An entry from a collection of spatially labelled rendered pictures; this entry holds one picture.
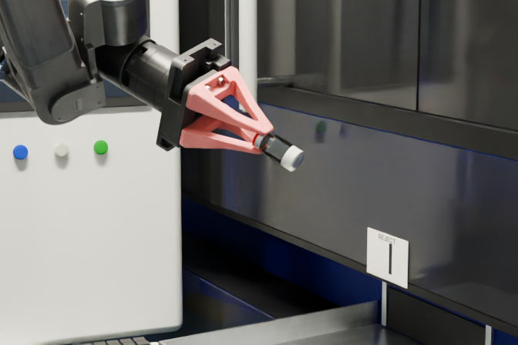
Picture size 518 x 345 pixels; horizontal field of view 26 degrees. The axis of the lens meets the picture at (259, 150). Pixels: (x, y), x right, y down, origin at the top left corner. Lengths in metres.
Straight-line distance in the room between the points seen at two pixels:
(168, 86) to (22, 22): 0.15
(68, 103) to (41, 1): 0.12
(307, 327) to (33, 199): 0.46
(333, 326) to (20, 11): 0.76
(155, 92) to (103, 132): 0.65
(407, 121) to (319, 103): 0.19
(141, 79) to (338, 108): 0.47
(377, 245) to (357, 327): 0.19
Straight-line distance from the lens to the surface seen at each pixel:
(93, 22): 1.05
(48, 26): 1.02
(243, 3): 1.55
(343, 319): 1.58
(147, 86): 1.07
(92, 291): 1.76
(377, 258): 1.45
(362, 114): 1.45
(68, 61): 1.05
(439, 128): 1.33
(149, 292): 1.79
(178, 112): 1.05
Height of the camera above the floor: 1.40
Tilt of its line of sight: 10 degrees down
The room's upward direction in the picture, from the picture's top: straight up
